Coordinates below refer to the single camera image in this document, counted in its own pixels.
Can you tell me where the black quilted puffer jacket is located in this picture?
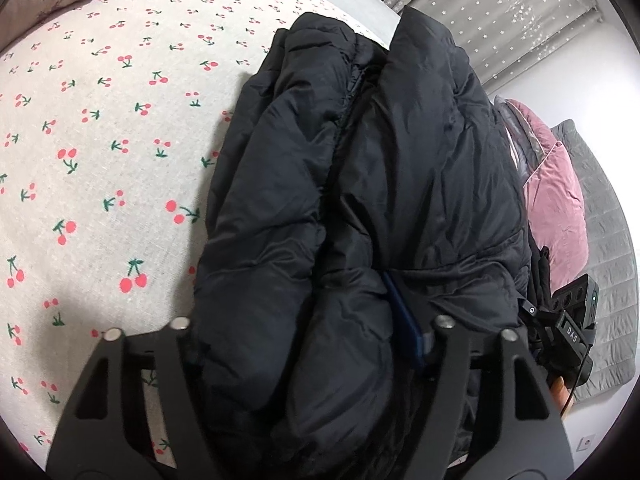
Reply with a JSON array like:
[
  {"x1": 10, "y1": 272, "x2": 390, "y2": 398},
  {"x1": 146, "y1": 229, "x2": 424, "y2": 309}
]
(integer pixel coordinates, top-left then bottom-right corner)
[{"x1": 191, "y1": 9, "x2": 529, "y2": 479}]

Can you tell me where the grey quilted headboard cushion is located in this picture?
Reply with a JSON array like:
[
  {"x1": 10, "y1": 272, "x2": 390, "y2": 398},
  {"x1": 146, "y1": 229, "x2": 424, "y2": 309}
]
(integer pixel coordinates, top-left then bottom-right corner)
[{"x1": 552, "y1": 119, "x2": 639, "y2": 403}]

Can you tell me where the pink velvet pillow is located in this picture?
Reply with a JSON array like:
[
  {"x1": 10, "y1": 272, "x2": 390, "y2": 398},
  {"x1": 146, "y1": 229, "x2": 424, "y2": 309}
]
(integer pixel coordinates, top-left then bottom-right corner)
[{"x1": 494, "y1": 96, "x2": 589, "y2": 292}]

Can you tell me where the grey dotted curtain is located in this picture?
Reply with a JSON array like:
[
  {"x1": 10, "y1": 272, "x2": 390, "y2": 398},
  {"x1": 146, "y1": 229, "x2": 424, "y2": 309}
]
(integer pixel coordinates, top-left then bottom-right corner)
[{"x1": 381, "y1": 0, "x2": 602, "y2": 92}]

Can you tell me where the cherry print bed sheet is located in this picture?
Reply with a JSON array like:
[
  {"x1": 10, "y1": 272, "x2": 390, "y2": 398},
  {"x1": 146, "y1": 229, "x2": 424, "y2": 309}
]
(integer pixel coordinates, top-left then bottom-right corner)
[{"x1": 1, "y1": 0, "x2": 345, "y2": 466}]

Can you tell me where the white wall socket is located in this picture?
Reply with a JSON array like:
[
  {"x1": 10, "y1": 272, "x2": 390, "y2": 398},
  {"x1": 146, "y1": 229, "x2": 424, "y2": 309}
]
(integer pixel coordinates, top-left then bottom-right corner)
[{"x1": 576, "y1": 434, "x2": 596, "y2": 453}]

